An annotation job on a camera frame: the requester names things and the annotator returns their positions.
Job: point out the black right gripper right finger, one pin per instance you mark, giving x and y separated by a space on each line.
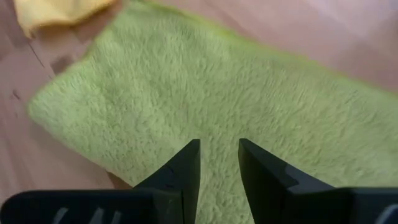
264 180

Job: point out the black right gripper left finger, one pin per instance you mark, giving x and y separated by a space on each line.
180 174

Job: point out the green microfiber towel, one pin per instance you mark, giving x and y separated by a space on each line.
186 77

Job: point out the yellow microfiber towel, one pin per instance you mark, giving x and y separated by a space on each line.
53 12

